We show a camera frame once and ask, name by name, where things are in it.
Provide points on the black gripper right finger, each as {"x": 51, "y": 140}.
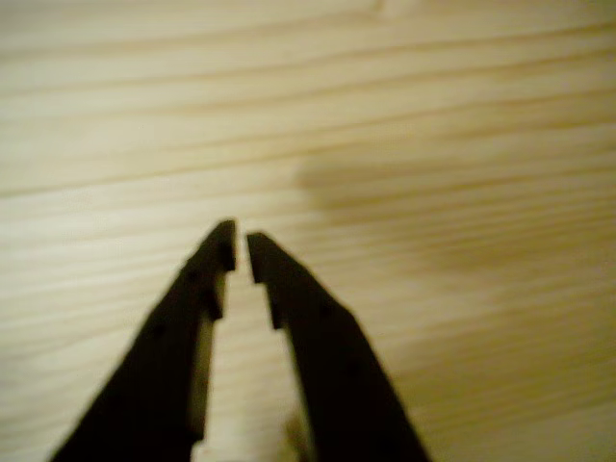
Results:
{"x": 332, "y": 375}

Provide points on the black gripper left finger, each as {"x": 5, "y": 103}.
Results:
{"x": 154, "y": 361}

